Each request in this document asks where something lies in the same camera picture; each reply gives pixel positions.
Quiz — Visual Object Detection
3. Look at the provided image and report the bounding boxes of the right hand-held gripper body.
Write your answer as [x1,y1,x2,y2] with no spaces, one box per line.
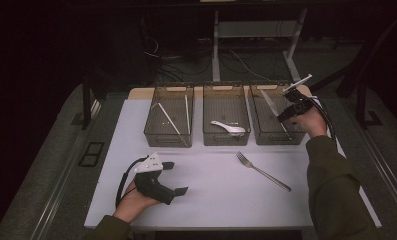
[281,73,316,116]

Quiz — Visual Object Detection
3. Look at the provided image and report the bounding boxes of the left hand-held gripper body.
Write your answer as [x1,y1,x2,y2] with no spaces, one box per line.
[134,152,176,206]

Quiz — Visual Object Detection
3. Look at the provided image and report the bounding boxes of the person's right hand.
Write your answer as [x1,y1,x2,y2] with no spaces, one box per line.
[289,107,328,139]

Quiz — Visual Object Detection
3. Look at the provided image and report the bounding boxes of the metal floor rail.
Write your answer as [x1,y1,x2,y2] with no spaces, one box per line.
[29,99,102,240]
[349,99,397,214]

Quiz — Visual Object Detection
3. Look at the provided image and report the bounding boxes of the tinted plastic bin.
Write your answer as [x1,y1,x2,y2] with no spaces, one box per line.
[249,81,309,146]
[143,83,195,149]
[202,82,252,147]

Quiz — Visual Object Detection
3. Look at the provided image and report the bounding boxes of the white chopstick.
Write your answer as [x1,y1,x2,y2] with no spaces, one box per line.
[184,94,191,135]
[151,101,189,148]

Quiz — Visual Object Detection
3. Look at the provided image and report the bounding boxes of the dark metal stand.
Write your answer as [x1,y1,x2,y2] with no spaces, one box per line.
[356,81,384,129]

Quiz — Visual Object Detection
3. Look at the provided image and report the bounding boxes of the white ceramic spoon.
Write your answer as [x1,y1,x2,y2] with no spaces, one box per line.
[210,120,246,136]

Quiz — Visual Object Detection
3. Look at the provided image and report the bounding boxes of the person's left hand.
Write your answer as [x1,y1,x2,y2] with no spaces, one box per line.
[113,180,161,224]

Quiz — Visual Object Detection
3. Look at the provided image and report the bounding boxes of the white metal stand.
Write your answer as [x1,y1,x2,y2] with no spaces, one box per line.
[211,8,309,84]

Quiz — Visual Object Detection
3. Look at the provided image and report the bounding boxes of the black floor cables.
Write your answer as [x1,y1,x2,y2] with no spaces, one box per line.
[142,36,214,84]

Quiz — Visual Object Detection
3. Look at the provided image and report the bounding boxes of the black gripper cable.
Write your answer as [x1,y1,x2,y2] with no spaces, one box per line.
[115,156,147,208]
[310,95,337,141]

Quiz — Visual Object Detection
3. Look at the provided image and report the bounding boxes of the steel fork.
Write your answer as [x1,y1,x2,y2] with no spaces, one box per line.
[236,151,292,193]

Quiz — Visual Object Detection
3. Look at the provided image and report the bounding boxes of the steel table knife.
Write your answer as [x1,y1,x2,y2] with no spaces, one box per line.
[259,89,293,141]

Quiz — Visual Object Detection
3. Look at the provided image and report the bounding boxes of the white floor cable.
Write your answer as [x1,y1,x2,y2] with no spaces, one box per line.
[230,49,274,83]

